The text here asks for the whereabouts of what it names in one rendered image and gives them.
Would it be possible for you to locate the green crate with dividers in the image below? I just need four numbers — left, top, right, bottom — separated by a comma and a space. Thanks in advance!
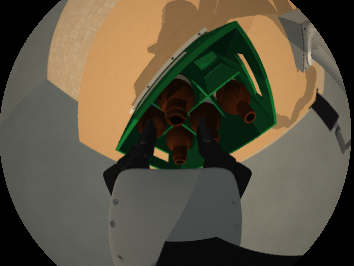
116, 21, 277, 169

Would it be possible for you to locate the brown glass bottle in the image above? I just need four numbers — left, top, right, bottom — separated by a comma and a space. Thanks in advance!
189, 98, 221, 143
166, 125, 193, 165
137, 105, 167, 138
212, 78, 256, 124
157, 73, 195, 127

